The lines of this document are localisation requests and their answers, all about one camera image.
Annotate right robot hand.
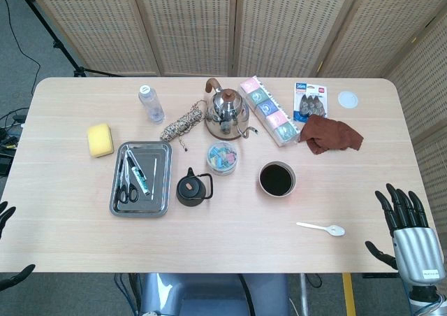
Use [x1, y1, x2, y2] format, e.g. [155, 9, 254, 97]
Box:
[365, 182, 446, 294]

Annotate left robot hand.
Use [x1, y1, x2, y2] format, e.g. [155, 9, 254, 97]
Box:
[0, 200, 36, 291]

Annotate white plastic spoon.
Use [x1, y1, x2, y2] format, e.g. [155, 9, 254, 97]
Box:
[296, 222, 346, 237]

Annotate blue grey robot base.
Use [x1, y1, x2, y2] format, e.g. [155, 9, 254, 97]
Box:
[139, 273, 291, 316]

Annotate white bowl of dark liquid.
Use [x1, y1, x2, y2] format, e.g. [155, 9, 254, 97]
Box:
[258, 161, 298, 199]

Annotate silver table leg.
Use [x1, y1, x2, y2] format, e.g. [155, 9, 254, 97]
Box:
[299, 273, 311, 316]

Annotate yellow sponge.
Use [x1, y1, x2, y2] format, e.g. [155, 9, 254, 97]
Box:
[87, 122, 115, 159]

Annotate white and green marker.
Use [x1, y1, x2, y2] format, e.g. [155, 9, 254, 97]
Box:
[126, 156, 150, 196]

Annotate brown cloth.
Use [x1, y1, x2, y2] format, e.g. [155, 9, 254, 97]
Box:
[298, 114, 365, 155]

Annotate stainless steel tray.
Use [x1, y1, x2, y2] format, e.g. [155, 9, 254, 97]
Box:
[109, 141, 173, 218]

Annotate white round lid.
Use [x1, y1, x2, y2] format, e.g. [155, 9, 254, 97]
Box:
[337, 90, 360, 109]

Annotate black tripod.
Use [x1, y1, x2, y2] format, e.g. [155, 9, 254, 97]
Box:
[10, 0, 123, 78]

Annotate clear plastic bottle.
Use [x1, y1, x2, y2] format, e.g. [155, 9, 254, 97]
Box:
[138, 84, 165, 124]

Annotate blister pack of hooks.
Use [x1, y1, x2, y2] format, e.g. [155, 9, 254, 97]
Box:
[292, 82, 330, 123]

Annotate small black teapot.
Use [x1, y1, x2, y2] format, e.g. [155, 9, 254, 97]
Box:
[175, 167, 214, 208]

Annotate pack of pastel tissue packets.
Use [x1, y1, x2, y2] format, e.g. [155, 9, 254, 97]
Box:
[239, 76, 302, 148]

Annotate clear jar of coloured clips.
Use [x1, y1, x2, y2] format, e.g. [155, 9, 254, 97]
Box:
[205, 141, 241, 177]

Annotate stainless steel gooseneck kettle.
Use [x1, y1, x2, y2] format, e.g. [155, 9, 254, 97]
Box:
[204, 78, 259, 141]

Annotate woven folding screen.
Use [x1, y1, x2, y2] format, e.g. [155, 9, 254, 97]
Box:
[22, 0, 447, 285]

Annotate tangled floor cables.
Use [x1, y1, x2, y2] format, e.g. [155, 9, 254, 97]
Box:
[0, 108, 29, 177]

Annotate black handled scissors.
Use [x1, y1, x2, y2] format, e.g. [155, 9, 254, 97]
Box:
[116, 150, 140, 204]

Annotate thin black floor cable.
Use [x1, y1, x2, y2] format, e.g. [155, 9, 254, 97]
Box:
[0, 0, 42, 96]

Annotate bundle of speckled rope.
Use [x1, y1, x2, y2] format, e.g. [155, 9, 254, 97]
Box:
[159, 99, 206, 152]

